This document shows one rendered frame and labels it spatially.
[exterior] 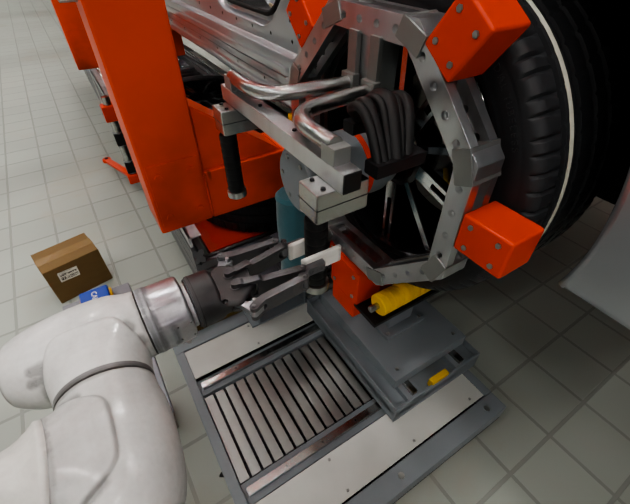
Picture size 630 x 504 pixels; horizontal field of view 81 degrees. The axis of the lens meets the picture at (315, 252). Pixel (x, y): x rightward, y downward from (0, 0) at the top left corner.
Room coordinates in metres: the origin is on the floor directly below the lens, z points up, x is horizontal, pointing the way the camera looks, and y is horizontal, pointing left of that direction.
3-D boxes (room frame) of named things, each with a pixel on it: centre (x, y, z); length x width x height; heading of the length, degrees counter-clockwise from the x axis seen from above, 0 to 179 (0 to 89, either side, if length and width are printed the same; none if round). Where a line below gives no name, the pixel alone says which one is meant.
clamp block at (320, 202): (0.46, -0.03, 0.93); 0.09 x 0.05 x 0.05; 122
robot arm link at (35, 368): (0.25, 0.28, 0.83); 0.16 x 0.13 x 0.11; 122
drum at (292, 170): (0.67, -0.05, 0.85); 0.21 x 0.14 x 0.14; 122
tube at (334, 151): (0.56, -0.06, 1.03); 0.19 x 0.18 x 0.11; 122
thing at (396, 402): (0.80, -0.25, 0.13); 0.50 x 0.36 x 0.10; 32
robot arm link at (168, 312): (0.32, 0.19, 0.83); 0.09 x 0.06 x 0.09; 32
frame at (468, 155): (0.71, -0.11, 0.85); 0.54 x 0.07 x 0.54; 32
